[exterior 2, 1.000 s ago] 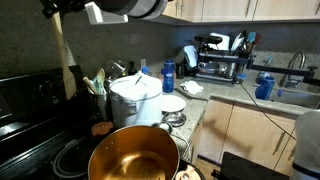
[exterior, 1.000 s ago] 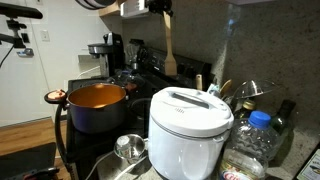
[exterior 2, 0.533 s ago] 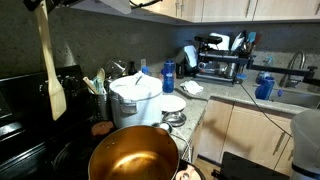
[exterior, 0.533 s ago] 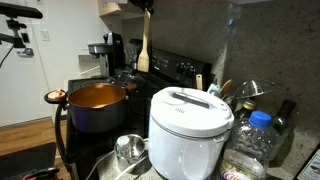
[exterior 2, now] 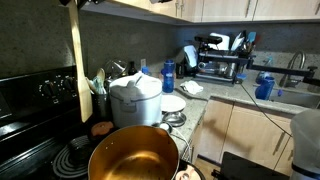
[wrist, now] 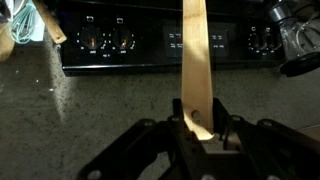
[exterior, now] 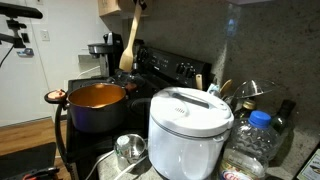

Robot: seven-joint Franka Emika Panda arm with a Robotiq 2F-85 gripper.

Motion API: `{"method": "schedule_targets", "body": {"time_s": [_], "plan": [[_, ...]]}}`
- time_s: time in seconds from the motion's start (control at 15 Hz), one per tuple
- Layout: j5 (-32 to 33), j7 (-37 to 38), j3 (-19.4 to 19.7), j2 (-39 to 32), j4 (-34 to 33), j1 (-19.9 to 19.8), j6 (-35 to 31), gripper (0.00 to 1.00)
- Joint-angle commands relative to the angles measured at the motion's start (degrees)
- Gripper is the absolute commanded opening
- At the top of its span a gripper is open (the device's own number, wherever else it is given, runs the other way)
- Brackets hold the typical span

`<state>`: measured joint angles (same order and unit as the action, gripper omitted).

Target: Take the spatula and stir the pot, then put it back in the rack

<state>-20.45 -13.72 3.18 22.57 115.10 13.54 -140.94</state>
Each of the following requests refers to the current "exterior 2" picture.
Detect wooden spatula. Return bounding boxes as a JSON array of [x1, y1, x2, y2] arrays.
[[67, 0, 94, 124]]

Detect black dish rack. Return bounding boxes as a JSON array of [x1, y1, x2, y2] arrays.
[[195, 49, 256, 84]]

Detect wooden spoon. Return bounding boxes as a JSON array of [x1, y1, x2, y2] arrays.
[[96, 67, 106, 84]]

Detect clear glass bowl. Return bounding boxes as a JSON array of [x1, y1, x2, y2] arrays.
[[104, 59, 129, 80]]

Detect flat wooden utensil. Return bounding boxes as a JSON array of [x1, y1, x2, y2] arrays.
[[84, 77, 98, 95]]

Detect black stove knob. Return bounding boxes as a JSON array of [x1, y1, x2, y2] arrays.
[[63, 75, 80, 98], [41, 80, 59, 104]]

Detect dark glass bottle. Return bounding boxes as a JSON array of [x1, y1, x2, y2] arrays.
[[128, 60, 139, 77]]

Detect pale teal utensil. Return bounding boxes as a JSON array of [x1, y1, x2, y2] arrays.
[[93, 78, 106, 95]]

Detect dark utensil holder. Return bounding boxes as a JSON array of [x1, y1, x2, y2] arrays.
[[91, 93, 113, 120]]

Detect white rice cooker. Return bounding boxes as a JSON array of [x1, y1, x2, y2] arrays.
[[109, 70, 163, 129]]

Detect tall blue water bottle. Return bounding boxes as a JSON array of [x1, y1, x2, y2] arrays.
[[161, 59, 176, 94]]

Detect black electric stove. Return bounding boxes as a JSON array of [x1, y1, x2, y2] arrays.
[[0, 64, 193, 180]]

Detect black mug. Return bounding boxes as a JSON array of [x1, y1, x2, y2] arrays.
[[175, 62, 186, 80]]

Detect white blue-edged dish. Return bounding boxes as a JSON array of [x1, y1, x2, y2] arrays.
[[183, 44, 199, 69]]

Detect white round plate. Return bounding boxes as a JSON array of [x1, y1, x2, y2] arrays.
[[160, 94, 187, 113]]

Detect white cloth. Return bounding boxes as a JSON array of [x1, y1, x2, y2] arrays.
[[181, 79, 204, 96]]

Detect white container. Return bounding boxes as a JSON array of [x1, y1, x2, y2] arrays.
[[209, 32, 231, 51]]

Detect steel bowl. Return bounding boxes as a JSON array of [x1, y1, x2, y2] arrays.
[[162, 110, 188, 128]]

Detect small steel cup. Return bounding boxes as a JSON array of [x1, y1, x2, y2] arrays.
[[154, 121, 174, 134]]

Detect white stacked plates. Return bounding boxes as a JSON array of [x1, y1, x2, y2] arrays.
[[230, 31, 246, 52]]

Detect black coil burner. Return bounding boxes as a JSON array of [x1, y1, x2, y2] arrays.
[[52, 134, 96, 179]]

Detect blue kitchen utensil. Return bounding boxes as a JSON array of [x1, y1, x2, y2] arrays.
[[247, 31, 258, 45]]

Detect blue jug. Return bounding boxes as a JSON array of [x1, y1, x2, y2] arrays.
[[255, 76, 276, 101]]

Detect wooden base cabinet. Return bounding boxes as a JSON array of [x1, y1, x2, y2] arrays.
[[191, 96, 299, 178]]

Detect steel faucet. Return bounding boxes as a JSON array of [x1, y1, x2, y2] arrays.
[[279, 49, 307, 89]]

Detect steel kitchen sink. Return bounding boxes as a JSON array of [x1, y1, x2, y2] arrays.
[[269, 87, 320, 110]]

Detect black bar camera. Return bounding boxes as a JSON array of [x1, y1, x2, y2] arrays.
[[194, 34, 223, 45]]

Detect wooden wall cabinet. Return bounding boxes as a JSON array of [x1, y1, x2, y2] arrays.
[[109, 0, 320, 25]]

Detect copper pot with black handles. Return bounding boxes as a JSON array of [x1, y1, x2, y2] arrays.
[[87, 120, 206, 180]]

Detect white cable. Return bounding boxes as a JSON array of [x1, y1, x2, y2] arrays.
[[169, 126, 193, 164]]

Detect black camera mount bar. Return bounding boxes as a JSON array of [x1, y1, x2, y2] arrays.
[[248, 63, 320, 87]]

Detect thin black cable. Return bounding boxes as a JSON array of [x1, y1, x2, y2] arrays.
[[239, 83, 295, 138]]

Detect steel cabinet handle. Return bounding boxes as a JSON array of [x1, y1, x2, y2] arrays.
[[274, 131, 285, 156], [287, 136, 296, 161]]

